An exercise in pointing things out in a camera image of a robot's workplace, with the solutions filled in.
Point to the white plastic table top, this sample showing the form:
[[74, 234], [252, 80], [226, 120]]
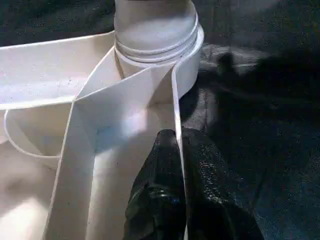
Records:
[[75, 137]]

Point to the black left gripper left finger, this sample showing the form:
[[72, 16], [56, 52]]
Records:
[[157, 197]]

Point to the white plastic table leg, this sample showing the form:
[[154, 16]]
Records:
[[155, 25]]

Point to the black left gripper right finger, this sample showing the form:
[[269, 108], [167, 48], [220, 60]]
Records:
[[215, 200]]

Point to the black work mat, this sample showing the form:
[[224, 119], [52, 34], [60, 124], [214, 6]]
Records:
[[262, 137]]

